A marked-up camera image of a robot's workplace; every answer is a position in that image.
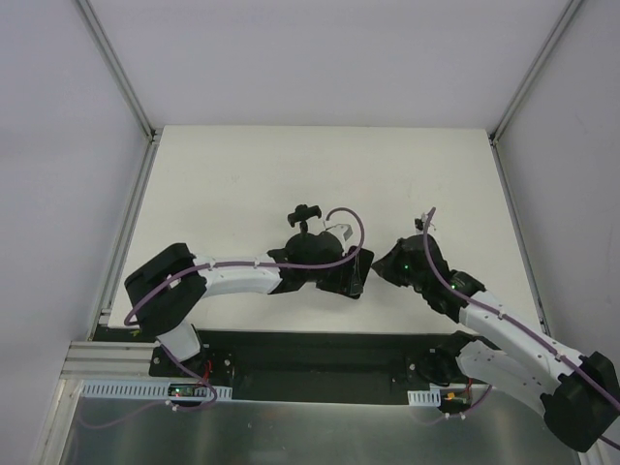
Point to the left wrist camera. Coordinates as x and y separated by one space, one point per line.
343 232

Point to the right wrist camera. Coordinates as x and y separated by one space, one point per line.
423 224

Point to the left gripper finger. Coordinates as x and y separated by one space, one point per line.
351 285
358 267

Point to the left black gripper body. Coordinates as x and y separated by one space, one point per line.
303 213

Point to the white cable duct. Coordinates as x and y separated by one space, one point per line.
435 396
133 390

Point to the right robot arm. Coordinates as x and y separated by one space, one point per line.
576 395

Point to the left aluminium frame post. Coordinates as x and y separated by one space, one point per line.
115 68

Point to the right white cable duct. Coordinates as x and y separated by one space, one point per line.
435 396

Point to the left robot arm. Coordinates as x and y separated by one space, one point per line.
166 289

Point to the black phone stand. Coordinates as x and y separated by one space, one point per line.
302 223

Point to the right aluminium frame post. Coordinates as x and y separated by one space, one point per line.
553 39

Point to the left white cable duct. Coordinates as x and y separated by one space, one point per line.
133 390

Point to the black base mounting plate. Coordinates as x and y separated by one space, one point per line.
313 367

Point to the aluminium frame post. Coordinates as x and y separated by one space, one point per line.
553 39
115 68

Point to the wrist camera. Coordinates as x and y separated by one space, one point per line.
423 224
343 232

